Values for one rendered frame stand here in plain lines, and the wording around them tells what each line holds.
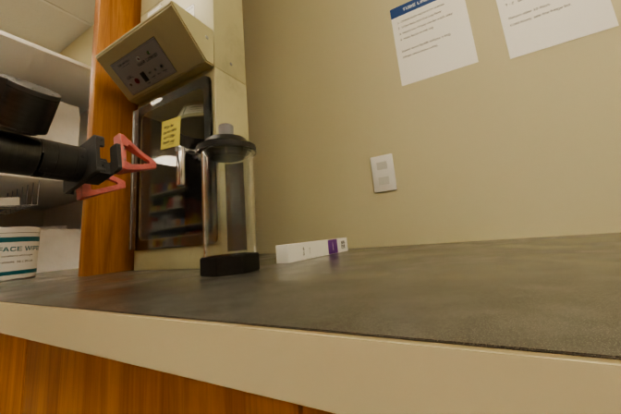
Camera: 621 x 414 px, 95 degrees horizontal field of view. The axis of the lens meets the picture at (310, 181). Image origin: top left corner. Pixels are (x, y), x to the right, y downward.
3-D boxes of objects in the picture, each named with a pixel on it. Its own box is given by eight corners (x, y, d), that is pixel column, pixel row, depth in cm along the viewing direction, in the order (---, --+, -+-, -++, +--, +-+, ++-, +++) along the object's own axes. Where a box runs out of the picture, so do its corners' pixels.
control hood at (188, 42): (137, 105, 84) (138, 74, 86) (215, 66, 69) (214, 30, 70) (92, 90, 74) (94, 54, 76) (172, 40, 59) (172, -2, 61)
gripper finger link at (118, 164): (138, 159, 56) (82, 147, 48) (161, 143, 53) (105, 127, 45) (140, 191, 54) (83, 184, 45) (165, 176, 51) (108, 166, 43)
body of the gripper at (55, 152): (76, 162, 51) (18, 152, 44) (107, 136, 47) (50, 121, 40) (76, 196, 49) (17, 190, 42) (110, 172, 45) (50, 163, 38)
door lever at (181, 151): (201, 187, 64) (193, 188, 65) (200, 147, 66) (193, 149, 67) (180, 184, 60) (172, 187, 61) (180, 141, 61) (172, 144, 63)
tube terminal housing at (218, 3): (208, 259, 97) (204, 55, 111) (287, 255, 81) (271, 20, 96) (132, 270, 75) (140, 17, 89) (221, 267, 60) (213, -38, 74)
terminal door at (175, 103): (134, 250, 75) (138, 110, 83) (215, 244, 61) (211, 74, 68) (131, 251, 75) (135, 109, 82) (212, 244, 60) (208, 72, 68)
